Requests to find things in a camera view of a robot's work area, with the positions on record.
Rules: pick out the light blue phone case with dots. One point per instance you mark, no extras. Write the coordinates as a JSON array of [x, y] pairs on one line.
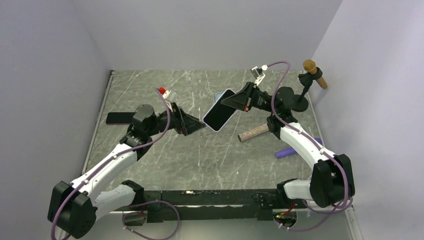
[[218, 95]]

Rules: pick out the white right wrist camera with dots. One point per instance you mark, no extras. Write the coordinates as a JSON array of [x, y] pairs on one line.
[[259, 73]]

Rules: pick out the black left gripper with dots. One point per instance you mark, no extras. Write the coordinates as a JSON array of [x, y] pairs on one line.
[[184, 123]]

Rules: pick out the purple microphone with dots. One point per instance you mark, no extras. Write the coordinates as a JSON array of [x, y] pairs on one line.
[[292, 151]]

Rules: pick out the gold microphone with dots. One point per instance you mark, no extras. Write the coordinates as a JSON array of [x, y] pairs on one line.
[[310, 66]]

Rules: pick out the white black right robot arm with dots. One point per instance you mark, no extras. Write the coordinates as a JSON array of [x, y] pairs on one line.
[[332, 178]]

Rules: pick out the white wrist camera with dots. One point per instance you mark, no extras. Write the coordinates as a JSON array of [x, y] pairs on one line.
[[259, 73], [168, 94]]

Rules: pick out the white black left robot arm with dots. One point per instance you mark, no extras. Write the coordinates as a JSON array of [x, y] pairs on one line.
[[74, 207]]

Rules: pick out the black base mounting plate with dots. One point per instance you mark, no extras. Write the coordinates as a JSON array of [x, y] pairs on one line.
[[214, 197]]

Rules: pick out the black round mic stand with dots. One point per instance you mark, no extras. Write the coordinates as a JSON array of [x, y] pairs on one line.
[[306, 79]]

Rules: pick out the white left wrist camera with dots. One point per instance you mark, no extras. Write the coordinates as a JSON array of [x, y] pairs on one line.
[[168, 94]]

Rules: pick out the glitter rhinestone microphone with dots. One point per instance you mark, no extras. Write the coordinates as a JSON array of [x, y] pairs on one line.
[[252, 133]]

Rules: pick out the black phone purple frame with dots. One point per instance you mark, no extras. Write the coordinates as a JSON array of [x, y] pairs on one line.
[[119, 118]]

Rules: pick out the aluminium frame rail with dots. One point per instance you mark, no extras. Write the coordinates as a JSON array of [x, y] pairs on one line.
[[331, 207]]

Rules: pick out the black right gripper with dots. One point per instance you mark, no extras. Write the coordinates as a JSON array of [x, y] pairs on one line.
[[240, 100]]

